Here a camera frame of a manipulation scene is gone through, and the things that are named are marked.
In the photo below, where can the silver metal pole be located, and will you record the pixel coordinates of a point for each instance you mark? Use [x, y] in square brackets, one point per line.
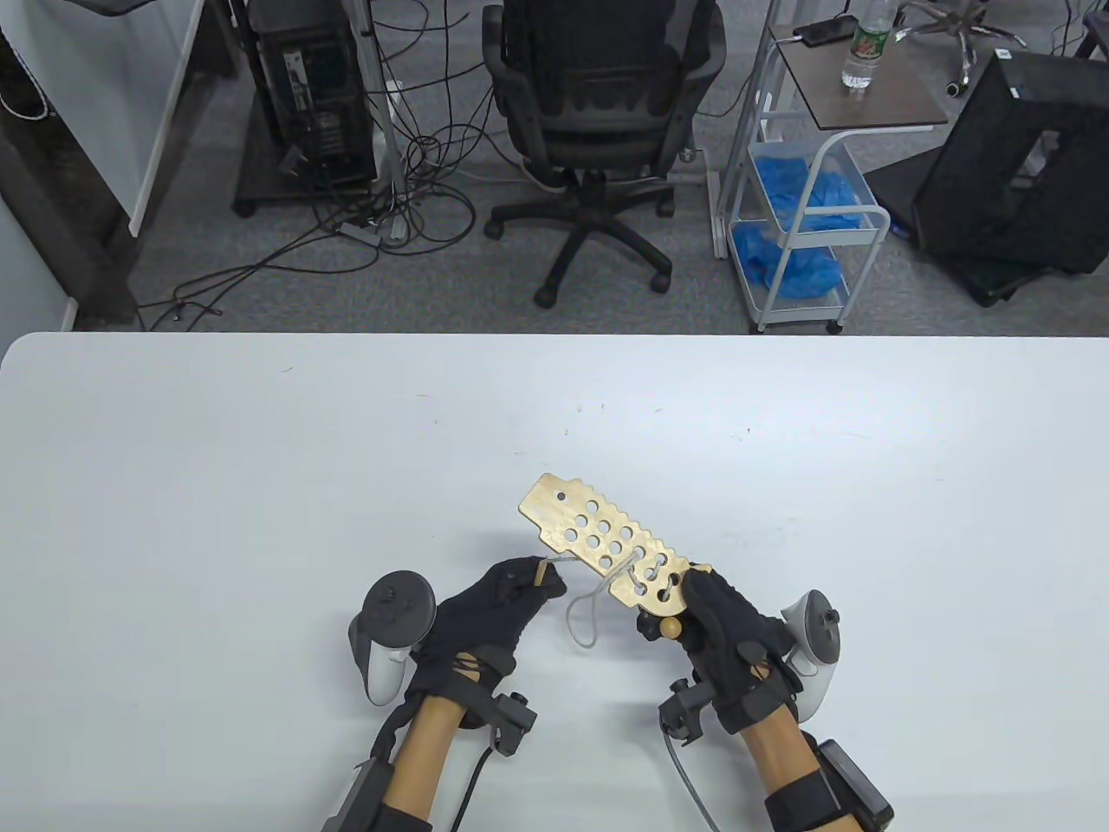
[387, 130]

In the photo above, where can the person's right hand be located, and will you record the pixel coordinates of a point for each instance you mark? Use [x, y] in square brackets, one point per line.
[728, 650]

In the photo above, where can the black phone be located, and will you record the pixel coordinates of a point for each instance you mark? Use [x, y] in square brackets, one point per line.
[827, 31]

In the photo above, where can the white board panel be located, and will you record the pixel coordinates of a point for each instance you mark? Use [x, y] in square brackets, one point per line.
[104, 87]

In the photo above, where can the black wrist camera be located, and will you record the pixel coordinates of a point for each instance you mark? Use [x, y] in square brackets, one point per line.
[511, 719]
[684, 715]

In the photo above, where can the grey white right hand controller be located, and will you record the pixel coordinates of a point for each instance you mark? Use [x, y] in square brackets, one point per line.
[814, 633]

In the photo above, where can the black mesh box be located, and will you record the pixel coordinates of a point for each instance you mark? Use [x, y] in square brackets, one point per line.
[979, 173]

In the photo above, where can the black wheeled platform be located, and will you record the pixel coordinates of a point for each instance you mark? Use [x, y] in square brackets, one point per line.
[260, 186]

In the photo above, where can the blue gloves pile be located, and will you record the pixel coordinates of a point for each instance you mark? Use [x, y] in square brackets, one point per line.
[788, 260]
[823, 195]

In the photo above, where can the grey white hand controller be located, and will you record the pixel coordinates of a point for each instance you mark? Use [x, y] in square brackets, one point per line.
[398, 602]
[814, 633]

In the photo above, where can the chrome chair base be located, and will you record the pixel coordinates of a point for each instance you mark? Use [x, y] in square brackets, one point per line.
[960, 48]

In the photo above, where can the black left forearm box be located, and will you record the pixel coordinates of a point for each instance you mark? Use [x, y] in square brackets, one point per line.
[359, 797]

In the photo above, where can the black office chair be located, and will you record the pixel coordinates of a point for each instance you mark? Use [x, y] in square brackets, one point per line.
[598, 113]

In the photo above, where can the person's right forearm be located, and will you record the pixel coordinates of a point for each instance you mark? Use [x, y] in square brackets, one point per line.
[775, 750]

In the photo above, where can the person's left hand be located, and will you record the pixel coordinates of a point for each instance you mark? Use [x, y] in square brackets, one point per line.
[485, 620]

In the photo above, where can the black flat stand base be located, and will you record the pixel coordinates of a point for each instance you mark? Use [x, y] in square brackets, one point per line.
[996, 282]

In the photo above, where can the brown side table top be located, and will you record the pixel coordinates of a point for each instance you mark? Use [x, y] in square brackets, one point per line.
[884, 104]

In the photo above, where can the white rolling cart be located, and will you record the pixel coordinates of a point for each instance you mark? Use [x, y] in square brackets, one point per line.
[879, 217]

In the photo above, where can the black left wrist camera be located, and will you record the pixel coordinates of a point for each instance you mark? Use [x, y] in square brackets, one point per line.
[511, 719]

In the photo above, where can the grey power strip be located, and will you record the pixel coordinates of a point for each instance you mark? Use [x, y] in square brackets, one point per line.
[357, 232]

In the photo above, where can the grey white left hand controller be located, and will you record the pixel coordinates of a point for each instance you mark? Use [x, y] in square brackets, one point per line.
[398, 602]

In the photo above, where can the clear plastic water bottle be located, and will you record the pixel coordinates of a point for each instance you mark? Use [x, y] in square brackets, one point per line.
[862, 52]

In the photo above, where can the person's left forearm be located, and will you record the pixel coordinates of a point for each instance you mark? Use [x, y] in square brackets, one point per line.
[424, 754]

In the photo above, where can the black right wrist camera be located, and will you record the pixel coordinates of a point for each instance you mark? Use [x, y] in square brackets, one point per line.
[684, 715]

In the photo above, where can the black computer tower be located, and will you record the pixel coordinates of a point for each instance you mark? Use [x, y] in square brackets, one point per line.
[316, 87]

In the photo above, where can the black right forearm box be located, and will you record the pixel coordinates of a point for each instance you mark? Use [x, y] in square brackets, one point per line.
[853, 780]

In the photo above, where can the wooden crocodile lacing toy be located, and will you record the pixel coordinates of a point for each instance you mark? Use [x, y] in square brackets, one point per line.
[546, 503]

